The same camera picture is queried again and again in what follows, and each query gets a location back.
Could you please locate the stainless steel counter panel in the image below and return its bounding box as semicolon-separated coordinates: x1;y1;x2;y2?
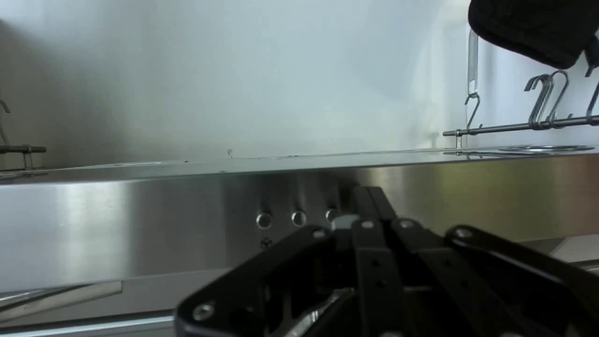
0;148;599;326

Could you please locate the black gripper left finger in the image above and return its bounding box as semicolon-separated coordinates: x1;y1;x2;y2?
172;223;359;337

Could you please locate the steel hanging hook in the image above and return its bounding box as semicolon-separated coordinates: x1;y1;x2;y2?
522;71;557;129
544;68;570;126
462;92;484;133

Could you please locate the black oven mitt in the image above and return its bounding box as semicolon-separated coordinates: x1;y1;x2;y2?
465;0;599;71

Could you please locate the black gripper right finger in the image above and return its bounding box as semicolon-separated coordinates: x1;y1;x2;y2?
349;186;599;337

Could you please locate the steel hook rail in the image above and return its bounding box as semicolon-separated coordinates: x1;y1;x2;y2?
441;114;599;139

